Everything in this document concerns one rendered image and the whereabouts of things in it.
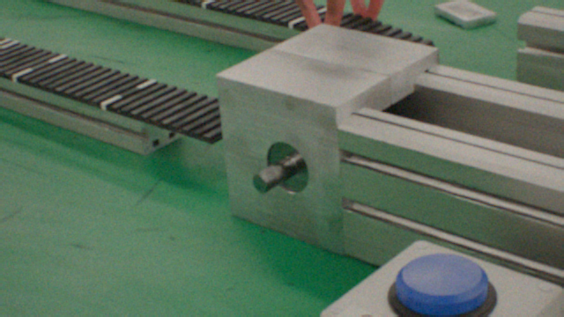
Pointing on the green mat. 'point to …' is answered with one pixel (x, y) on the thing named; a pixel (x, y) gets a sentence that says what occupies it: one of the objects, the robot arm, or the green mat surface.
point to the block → (308, 123)
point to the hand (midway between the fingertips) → (345, 26)
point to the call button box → (355, 306)
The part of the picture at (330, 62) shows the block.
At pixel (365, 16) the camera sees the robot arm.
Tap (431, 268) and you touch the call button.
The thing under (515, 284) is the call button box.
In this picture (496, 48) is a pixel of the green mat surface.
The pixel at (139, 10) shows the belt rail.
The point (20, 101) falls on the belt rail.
